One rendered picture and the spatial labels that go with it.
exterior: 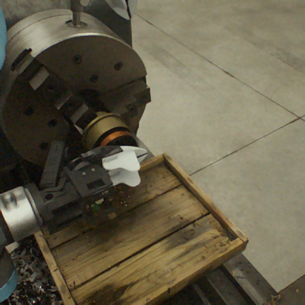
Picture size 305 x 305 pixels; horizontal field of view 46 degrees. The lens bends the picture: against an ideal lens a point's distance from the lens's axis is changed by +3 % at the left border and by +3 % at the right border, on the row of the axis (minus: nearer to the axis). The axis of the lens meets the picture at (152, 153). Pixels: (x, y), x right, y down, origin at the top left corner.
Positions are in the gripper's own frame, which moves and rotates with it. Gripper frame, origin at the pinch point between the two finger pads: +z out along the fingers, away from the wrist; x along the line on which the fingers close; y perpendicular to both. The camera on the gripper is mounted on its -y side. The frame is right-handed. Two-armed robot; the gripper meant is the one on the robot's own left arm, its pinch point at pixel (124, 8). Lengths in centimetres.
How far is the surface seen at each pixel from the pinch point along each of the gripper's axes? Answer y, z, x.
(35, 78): -9.2, 8.6, -15.9
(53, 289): -6, 66, -41
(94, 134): 0.2, 18.1, -12.8
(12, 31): -21.8, 6.0, -14.3
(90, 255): 8.7, 37.5, -25.7
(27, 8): -27.7, 6.3, -9.1
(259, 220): -16, 147, 43
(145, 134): -105, 144, 29
